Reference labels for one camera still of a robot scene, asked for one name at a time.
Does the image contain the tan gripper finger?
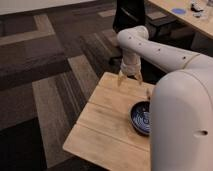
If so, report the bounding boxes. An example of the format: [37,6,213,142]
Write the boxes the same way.
[117,70,127,86]
[134,72,143,84]

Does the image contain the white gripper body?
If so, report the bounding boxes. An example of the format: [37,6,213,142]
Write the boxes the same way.
[120,60,141,76]

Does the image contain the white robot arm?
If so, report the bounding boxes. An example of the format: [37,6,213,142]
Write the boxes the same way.
[117,26,213,171]

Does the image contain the dark blue patterned bowl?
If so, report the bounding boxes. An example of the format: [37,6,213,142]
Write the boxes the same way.
[130,101,150,136]

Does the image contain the black office chair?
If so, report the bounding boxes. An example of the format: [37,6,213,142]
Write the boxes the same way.
[113,0,176,39]

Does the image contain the blue round disc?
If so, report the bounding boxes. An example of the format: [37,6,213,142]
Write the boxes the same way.
[172,8,186,14]

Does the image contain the small grey object on desk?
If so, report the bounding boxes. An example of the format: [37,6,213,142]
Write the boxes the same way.
[193,13,202,18]

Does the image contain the light wooden desk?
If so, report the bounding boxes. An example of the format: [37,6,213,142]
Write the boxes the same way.
[148,0,213,39]

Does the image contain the small white black object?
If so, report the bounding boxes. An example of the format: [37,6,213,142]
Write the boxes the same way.
[190,1,202,12]

